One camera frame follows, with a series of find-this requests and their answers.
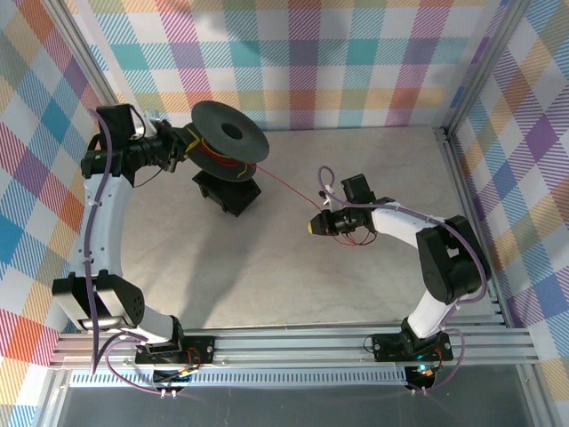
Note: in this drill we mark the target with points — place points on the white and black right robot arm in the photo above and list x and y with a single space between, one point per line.
444 258

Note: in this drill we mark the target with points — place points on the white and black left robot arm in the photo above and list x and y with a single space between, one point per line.
106 231

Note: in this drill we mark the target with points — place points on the black plastic box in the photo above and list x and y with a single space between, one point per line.
231 195

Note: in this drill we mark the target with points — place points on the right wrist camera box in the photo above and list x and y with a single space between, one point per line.
326 195

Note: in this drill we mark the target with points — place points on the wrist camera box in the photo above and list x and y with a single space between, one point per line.
153 121
326 195

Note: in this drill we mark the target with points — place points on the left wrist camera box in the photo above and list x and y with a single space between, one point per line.
153 121

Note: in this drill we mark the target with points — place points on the aluminium corner post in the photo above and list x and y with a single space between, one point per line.
89 66
484 66

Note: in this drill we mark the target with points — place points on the aluminium side rail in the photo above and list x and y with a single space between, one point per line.
471 178

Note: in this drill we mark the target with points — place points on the aluminium frame rail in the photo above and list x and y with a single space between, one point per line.
289 351

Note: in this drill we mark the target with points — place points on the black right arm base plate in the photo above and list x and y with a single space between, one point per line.
387 347

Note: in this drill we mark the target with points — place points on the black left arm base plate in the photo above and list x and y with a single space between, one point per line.
202 349

